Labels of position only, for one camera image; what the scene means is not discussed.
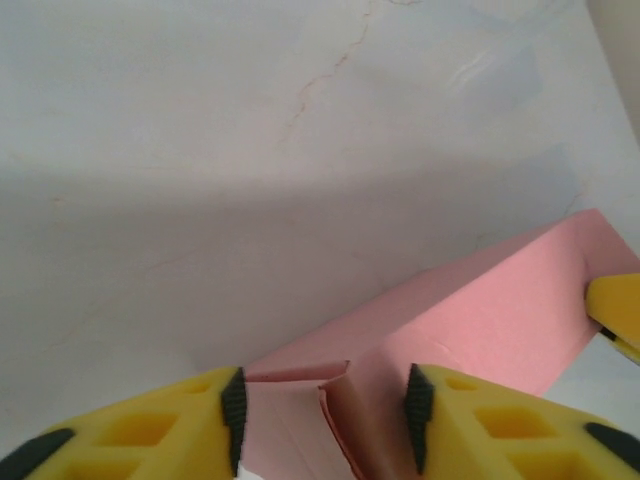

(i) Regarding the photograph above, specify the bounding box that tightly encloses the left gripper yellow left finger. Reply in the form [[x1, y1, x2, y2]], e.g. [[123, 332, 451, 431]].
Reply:
[[0, 366, 249, 480]]

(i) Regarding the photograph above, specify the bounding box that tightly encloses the pink paper box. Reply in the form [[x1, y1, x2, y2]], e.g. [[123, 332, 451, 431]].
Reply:
[[239, 208, 640, 480]]

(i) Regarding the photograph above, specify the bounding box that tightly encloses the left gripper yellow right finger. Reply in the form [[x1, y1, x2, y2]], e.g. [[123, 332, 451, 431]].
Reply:
[[403, 363, 640, 480]]

